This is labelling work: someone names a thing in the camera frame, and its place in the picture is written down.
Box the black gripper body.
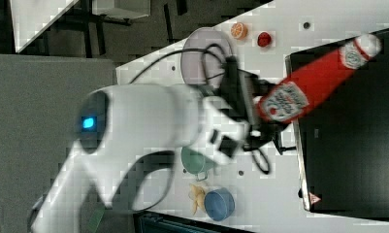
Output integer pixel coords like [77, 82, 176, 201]
[219, 56, 286, 150]

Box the red Heinz ketchup bottle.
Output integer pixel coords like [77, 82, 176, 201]
[256, 34, 382, 124]

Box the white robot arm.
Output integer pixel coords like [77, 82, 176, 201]
[29, 56, 279, 233]

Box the grey round plate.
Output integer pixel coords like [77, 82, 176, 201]
[180, 27, 233, 88]

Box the red strawberry toy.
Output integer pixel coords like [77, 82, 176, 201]
[257, 32, 273, 48]

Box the orange slice toy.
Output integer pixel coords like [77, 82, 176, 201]
[230, 22, 248, 40]

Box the green metal mug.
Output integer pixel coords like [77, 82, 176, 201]
[180, 147, 216, 182]

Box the peeled banana toy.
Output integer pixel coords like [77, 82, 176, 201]
[189, 184, 205, 215]

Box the blue bowl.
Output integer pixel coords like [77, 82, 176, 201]
[204, 188, 235, 221]

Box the dark blue crate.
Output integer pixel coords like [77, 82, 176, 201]
[133, 211, 254, 233]

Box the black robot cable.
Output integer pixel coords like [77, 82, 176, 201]
[128, 43, 273, 176]

